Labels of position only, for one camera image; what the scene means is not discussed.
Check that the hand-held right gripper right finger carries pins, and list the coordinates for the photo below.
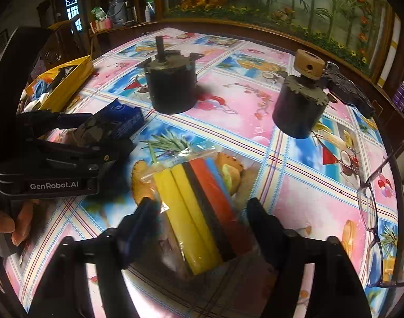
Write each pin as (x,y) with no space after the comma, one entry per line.
(263,225)

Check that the blue floral tissue pack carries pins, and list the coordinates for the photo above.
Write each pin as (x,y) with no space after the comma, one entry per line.
(122,119)

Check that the green white bag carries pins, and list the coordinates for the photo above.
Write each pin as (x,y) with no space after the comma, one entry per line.
(97,12)

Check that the black snack packet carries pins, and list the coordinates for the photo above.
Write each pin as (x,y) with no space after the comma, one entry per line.
(61,76)

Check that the white cloth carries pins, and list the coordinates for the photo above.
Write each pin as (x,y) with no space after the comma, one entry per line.
(38,102)

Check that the printed plastic tablecloth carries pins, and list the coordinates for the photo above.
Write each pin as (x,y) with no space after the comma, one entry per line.
(241,106)

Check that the yellow cardboard box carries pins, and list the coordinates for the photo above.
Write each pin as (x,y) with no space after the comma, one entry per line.
(73,76)

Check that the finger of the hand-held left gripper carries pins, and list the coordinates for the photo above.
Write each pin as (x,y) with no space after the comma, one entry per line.
(66,119)
(102,152)

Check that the light blue cloth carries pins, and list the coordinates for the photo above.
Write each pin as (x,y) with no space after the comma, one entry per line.
(41,87)

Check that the black motor with wooden cap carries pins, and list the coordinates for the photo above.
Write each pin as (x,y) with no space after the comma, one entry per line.
(298,109)

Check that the pack of coloured sponge strips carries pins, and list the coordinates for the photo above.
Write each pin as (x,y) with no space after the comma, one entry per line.
(202,212)

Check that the grey thermos kettle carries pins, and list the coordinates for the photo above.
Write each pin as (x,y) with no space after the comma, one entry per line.
(117,11)

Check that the black metal tool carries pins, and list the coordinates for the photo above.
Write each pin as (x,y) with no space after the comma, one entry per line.
(347,89)

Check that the black cylindrical motor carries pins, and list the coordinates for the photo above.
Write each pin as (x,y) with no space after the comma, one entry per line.
(172,89)

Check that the white spray bottle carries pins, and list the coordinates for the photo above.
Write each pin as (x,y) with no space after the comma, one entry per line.
(147,13)

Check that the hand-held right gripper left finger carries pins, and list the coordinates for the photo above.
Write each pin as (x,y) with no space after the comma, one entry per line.
(139,228)

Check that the eyeglasses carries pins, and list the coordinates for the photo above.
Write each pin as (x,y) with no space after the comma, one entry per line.
(376,231)

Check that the barred window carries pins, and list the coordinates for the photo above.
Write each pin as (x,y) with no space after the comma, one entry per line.
(72,10)

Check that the pink box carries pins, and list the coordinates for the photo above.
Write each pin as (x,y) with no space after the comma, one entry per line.
(103,25)

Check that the green packet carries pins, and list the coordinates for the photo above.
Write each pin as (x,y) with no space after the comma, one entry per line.
(150,4)

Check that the artificial flower display panel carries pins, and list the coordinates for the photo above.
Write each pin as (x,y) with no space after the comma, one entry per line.
(288,6)

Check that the person's left hand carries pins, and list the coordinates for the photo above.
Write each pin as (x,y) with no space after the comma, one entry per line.
(3,222)

